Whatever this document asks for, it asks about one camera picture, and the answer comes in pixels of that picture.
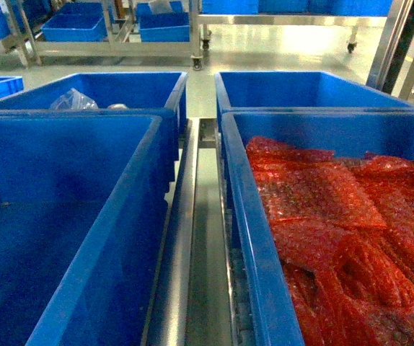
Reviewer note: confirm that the rear right blue bin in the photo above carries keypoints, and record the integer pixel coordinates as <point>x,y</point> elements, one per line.
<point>274,91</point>

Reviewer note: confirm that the rear blue bin with plastic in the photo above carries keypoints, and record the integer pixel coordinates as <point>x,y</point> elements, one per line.
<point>136,90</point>

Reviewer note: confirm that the stainless steel shelf rack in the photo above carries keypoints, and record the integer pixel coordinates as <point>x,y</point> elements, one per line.
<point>194,302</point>

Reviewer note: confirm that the blue bin with red bags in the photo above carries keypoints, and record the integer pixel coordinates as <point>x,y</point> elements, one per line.
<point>348,134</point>

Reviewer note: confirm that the empty blue plastic bin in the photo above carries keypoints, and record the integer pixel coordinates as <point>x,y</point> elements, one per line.
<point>82,214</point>

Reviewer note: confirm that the clear plastic bag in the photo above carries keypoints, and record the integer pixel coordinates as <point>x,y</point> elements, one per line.
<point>74,100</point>

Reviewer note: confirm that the red bubble wrap bags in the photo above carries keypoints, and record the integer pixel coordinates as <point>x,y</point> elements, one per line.
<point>344,233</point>

